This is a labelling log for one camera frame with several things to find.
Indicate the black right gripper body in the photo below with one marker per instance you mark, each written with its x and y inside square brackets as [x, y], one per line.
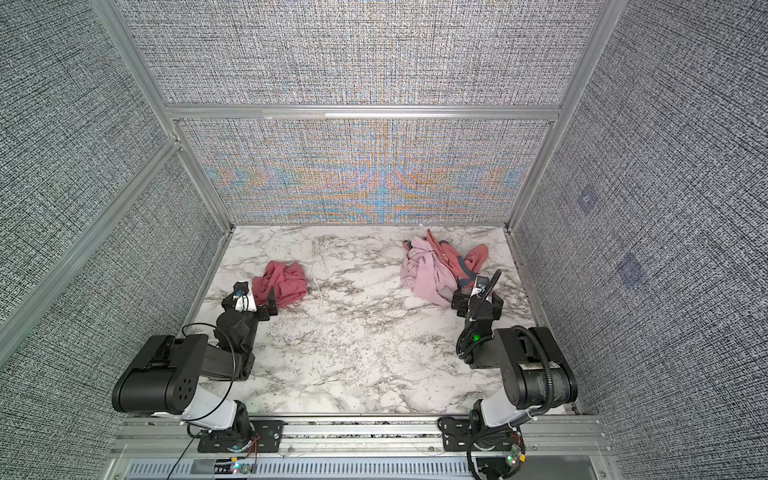
[464, 301]

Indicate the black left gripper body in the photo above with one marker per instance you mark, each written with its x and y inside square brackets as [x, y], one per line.
[262, 314]

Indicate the dark pink cloth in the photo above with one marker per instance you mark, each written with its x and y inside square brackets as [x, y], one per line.
[287, 281]

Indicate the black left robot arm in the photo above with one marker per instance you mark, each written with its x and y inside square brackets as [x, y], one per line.
[163, 379]

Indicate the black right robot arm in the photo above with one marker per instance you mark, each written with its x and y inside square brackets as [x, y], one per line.
[535, 378]

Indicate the salmon cloth with grey trim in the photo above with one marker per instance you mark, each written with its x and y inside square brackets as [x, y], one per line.
[465, 268]

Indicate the light pink cloth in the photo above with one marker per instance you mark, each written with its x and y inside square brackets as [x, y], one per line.
[425, 275]

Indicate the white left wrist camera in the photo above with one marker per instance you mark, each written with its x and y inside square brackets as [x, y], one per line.
[243, 299]

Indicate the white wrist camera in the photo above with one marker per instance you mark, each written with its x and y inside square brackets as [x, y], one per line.
[480, 286]
[243, 299]

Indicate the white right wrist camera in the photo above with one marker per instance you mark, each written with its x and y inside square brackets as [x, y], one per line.
[480, 286]

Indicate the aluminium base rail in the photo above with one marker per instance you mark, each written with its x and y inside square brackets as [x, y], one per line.
[388, 446]

